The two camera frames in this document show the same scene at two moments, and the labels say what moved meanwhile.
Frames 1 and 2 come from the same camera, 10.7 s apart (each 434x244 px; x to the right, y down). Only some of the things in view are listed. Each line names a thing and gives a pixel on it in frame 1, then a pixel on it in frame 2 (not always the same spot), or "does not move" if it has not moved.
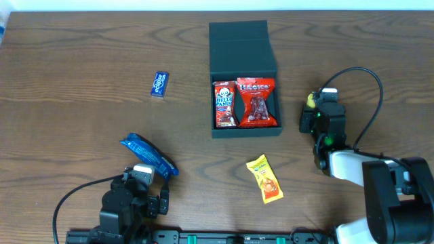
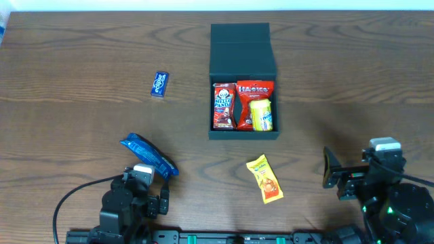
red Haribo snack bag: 255,94 does not move
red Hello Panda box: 226,114 does not move
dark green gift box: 242,49 does not move
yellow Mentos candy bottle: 310,102 → 262,114
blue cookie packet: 151,154 does not move
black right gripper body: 306,118 → 348,178
